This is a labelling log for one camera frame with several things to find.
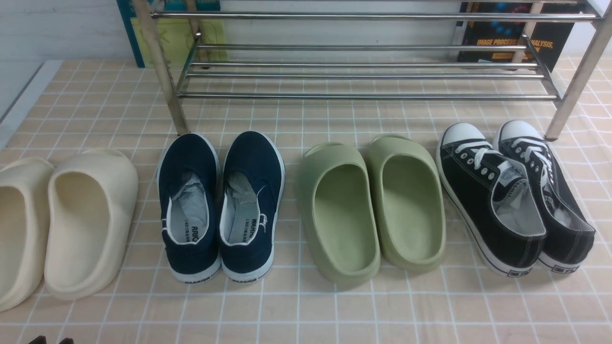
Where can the black sneaker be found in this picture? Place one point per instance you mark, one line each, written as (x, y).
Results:
(569, 237)
(494, 197)

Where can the silver metal shoe rack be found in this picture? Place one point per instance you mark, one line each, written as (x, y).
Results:
(526, 64)

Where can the green slipper left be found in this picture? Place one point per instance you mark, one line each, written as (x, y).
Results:
(333, 196)

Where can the green slipper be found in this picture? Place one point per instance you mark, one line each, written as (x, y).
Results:
(408, 202)
(333, 196)

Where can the navy canvas shoe right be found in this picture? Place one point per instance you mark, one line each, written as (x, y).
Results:
(252, 188)

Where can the navy canvas shoe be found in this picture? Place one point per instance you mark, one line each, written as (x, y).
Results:
(252, 188)
(187, 179)

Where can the green slipper right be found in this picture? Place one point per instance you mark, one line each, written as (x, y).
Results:
(408, 202)

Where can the navy canvas shoe left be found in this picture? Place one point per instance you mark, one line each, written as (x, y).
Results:
(187, 179)

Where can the blue and yellow book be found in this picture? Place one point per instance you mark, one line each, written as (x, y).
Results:
(175, 36)

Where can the cream slipper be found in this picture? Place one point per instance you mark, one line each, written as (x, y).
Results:
(24, 228)
(92, 198)

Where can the cream slipper far left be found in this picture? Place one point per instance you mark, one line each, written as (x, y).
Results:
(24, 228)

